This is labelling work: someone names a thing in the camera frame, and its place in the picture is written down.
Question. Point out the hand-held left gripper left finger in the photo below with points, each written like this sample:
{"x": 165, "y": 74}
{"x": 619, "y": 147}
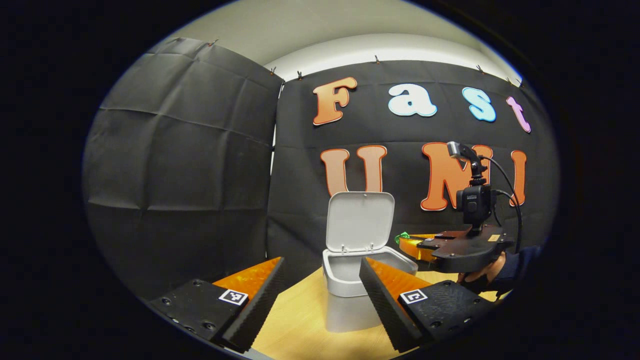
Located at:
{"x": 255, "y": 312}

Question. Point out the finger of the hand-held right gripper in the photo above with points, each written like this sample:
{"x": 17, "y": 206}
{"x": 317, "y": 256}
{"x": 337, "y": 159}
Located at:
{"x": 412, "y": 248}

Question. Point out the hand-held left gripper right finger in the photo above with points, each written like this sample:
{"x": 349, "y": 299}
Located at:
{"x": 385, "y": 312}

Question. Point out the green paper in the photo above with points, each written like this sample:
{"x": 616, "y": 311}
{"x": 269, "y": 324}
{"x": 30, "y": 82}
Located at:
{"x": 402, "y": 237}

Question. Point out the white desktop garbage bin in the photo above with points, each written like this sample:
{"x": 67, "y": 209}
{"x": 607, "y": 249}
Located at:
{"x": 357, "y": 220}

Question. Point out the wooden desktop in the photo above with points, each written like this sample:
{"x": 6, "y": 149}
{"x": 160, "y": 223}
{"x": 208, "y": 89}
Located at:
{"x": 300, "y": 320}

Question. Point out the black backdrop cloth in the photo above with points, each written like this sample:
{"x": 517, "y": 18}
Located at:
{"x": 175, "y": 175}

